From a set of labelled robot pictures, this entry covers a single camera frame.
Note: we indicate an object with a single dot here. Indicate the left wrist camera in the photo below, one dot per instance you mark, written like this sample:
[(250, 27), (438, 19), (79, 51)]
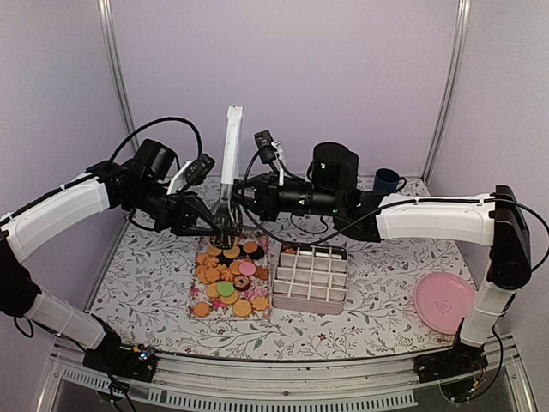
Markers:
[(190, 174)]

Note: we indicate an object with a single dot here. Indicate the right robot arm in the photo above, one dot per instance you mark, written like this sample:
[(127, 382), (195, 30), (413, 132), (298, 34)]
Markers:
[(494, 220)]

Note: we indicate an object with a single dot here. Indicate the beige embossed round biscuit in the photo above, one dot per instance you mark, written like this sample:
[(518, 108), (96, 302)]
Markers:
[(242, 309)]

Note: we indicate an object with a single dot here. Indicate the pink divided cookie tin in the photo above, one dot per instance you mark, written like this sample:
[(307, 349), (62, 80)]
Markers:
[(311, 279)]

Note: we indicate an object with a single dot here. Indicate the floral rectangular tray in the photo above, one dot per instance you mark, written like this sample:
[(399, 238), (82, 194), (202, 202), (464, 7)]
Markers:
[(213, 265)]

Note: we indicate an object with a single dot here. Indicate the right metal frame post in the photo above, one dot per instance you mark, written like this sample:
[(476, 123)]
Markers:
[(455, 60)]

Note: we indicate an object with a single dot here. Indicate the dark blue mug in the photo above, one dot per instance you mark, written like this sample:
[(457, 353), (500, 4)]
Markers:
[(387, 181)]

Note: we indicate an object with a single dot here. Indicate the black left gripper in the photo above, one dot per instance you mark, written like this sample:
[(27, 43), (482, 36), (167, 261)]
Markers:
[(179, 211)]

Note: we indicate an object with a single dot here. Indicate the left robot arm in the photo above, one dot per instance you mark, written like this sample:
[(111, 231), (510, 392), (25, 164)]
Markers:
[(135, 185)]

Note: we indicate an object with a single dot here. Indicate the tan round cookie on black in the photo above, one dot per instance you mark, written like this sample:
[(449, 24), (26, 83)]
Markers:
[(250, 247)]

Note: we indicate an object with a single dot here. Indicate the metal frame post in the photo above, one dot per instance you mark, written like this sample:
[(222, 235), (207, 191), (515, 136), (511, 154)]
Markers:
[(455, 60), (114, 62)]

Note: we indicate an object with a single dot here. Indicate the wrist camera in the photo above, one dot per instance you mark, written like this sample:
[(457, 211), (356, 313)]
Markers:
[(269, 149), (190, 174)]

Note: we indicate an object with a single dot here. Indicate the pink sandwich cookie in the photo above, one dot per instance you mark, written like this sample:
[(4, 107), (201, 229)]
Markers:
[(247, 268)]

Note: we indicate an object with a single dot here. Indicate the aluminium front rail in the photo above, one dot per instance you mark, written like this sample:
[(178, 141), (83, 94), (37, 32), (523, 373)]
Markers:
[(190, 383)]

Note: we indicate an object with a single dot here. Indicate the chocolate sprinkle donut cookie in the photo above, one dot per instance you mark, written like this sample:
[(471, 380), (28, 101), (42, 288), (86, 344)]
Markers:
[(241, 283)]

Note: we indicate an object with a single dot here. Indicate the pink plate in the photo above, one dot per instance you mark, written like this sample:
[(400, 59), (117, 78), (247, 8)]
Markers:
[(442, 300)]

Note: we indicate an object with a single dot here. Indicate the green sandwich cookie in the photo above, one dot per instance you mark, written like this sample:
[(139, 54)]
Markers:
[(225, 289)]

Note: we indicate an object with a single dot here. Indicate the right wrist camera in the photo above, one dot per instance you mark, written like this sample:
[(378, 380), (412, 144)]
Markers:
[(269, 149)]

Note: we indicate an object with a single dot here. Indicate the left metal frame post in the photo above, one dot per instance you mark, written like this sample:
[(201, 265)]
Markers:
[(114, 62)]

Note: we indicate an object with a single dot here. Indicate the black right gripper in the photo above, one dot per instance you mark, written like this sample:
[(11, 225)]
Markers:
[(266, 194)]

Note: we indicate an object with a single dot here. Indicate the metal serving tongs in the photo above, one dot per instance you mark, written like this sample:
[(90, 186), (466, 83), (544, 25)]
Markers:
[(227, 213)]

